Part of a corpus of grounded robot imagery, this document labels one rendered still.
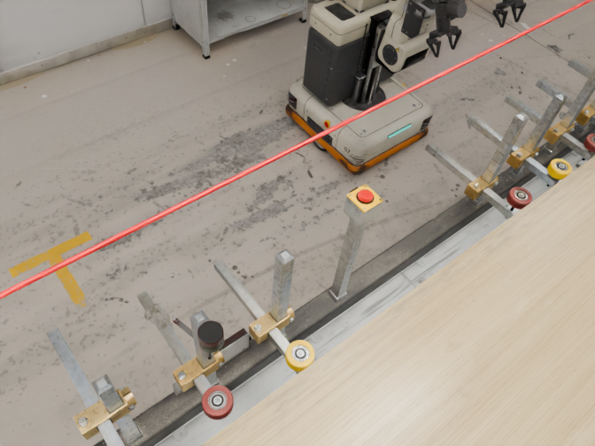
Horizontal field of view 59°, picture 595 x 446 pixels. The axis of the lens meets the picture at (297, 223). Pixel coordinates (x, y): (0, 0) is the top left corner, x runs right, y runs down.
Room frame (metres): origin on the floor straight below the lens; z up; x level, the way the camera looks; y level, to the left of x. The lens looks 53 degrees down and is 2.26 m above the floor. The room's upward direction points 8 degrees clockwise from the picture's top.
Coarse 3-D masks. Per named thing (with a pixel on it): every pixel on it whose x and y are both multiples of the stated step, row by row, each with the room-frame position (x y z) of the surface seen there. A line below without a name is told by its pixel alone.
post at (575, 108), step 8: (592, 72) 1.77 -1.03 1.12; (592, 80) 1.76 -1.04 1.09; (584, 88) 1.76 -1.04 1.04; (592, 88) 1.74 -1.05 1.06; (576, 96) 1.77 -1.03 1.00; (584, 96) 1.75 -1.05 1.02; (576, 104) 1.76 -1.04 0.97; (584, 104) 1.77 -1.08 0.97; (568, 112) 1.76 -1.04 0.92; (576, 112) 1.74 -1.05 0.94; (568, 120) 1.75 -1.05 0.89; (552, 144) 1.75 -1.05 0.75
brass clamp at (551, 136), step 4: (556, 124) 1.76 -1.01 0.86; (572, 124) 1.78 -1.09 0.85; (552, 128) 1.73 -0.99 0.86; (560, 128) 1.74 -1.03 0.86; (564, 128) 1.74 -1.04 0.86; (568, 128) 1.74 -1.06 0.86; (572, 128) 1.77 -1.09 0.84; (548, 132) 1.72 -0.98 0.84; (552, 132) 1.71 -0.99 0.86; (560, 132) 1.72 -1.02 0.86; (564, 132) 1.72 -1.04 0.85; (568, 132) 1.76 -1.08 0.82; (544, 136) 1.72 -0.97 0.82; (548, 136) 1.71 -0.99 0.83; (552, 136) 1.70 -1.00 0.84; (556, 136) 1.69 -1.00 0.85; (548, 140) 1.71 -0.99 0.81; (552, 140) 1.70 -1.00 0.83; (556, 140) 1.70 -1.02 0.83
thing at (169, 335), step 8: (144, 296) 0.72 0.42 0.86; (144, 304) 0.69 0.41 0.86; (160, 328) 0.62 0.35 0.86; (168, 328) 0.63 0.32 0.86; (168, 336) 0.60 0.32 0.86; (176, 336) 0.61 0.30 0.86; (168, 344) 0.59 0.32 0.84; (176, 344) 0.58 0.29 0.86; (176, 352) 0.56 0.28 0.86; (184, 352) 0.56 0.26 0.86; (184, 360) 0.54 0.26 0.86; (200, 376) 0.50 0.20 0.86; (200, 384) 0.48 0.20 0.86; (208, 384) 0.49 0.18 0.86; (200, 392) 0.47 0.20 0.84
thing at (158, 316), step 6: (156, 306) 0.68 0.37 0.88; (162, 306) 0.69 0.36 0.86; (144, 312) 0.66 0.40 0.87; (150, 312) 0.67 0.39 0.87; (156, 312) 0.67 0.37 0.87; (162, 312) 0.67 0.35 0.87; (144, 318) 0.65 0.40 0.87; (150, 318) 0.65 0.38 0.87; (156, 318) 0.65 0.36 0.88; (162, 318) 0.66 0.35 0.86; (168, 318) 0.66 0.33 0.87; (156, 324) 0.63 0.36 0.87; (162, 324) 0.64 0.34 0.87; (168, 324) 0.64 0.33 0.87
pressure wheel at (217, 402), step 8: (208, 392) 0.45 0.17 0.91; (216, 392) 0.45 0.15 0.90; (224, 392) 0.45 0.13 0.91; (208, 400) 0.43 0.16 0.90; (216, 400) 0.43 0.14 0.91; (224, 400) 0.43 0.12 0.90; (232, 400) 0.44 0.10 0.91; (208, 408) 0.41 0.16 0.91; (216, 408) 0.41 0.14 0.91; (224, 408) 0.41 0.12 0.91; (232, 408) 0.42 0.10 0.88; (208, 416) 0.40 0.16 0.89; (216, 416) 0.39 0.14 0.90; (224, 416) 0.40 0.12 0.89
